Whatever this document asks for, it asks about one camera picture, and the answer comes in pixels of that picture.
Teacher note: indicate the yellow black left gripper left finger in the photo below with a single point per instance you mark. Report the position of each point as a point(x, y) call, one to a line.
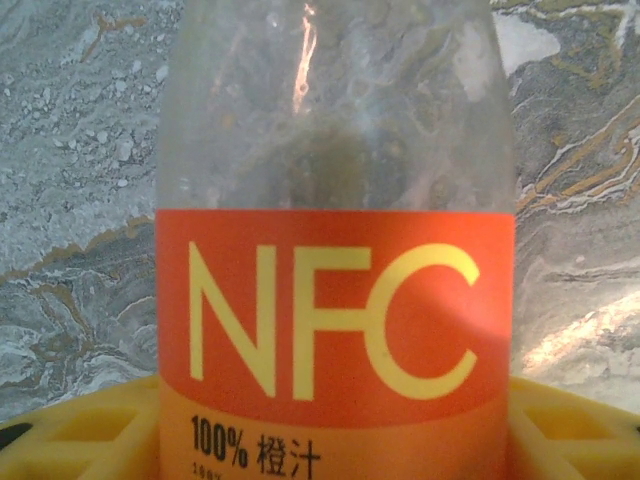
point(75, 440)

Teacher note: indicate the clear bottle orange NFC label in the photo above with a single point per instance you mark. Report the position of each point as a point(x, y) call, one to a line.
point(335, 300)

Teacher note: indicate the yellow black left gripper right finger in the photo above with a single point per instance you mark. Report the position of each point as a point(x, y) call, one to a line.
point(575, 440)

